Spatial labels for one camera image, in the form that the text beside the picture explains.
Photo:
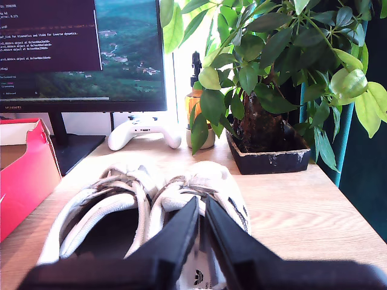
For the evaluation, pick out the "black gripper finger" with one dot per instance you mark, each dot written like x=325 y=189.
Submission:
x=178 y=235
x=229 y=241

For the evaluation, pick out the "white black-striped sneaker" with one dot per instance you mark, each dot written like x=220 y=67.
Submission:
x=121 y=181
x=211 y=178

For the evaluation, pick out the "red cardboard shoebox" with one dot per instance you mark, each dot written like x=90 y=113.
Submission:
x=30 y=187

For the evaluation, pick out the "black rectangular planter tray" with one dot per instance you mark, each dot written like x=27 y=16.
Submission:
x=272 y=164

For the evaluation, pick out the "small white pot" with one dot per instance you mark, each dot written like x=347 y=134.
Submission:
x=212 y=139

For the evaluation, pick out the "white game controller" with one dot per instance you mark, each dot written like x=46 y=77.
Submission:
x=145 y=131

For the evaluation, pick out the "amber pump bottle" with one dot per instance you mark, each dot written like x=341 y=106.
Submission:
x=193 y=99

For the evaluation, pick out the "dark teal curtain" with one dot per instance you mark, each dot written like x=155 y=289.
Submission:
x=369 y=181

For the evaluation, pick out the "green leafy houseplant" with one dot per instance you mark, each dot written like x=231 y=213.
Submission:
x=272 y=54

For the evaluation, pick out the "wide black computer monitor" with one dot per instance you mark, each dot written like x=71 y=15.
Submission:
x=130 y=45

